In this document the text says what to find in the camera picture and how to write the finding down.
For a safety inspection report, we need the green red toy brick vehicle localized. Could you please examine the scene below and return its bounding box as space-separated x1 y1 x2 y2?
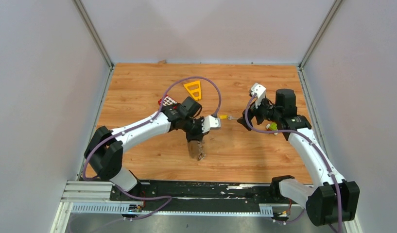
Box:
266 122 278 135

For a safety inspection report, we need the red block with white grid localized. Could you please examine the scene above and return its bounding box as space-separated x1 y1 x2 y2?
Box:
158 95 178 106

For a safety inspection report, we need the yellow triangular plastic piece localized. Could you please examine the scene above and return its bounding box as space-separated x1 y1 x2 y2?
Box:
183 81 202 101

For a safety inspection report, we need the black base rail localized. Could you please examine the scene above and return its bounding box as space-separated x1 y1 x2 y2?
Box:
109 180 297 212

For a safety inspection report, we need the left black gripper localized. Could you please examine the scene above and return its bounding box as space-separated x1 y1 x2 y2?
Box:
182 116 210 143

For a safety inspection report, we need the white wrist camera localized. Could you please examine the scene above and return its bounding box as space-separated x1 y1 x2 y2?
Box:
202 116 221 133
249 83 266 108

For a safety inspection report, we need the grey slotted cable duct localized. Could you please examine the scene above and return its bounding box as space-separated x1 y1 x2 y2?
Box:
70 202 274 217

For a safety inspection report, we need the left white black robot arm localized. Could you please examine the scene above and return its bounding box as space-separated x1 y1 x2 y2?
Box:
82 97 210 200

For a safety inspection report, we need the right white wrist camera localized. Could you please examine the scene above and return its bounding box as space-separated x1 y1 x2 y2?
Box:
249 83 266 108

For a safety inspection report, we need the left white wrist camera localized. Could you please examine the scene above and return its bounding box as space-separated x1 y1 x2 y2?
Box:
202 116 221 133

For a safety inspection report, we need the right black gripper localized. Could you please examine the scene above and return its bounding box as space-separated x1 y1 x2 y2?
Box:
237 94 280 131

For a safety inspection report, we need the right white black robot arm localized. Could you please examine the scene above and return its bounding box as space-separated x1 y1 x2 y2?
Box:
237 83 360 226

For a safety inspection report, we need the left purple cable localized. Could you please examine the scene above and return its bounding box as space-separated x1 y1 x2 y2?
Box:
82 76 222 221

